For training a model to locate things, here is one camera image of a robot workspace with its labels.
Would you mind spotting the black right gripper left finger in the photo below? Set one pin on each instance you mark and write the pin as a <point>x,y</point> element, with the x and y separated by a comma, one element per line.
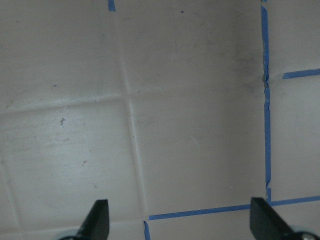
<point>96,225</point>

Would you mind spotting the brown paper table cover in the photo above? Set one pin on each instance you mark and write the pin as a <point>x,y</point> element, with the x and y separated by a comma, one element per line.
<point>177,112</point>

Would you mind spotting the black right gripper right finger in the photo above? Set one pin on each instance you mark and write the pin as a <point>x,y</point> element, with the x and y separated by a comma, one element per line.
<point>266,224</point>

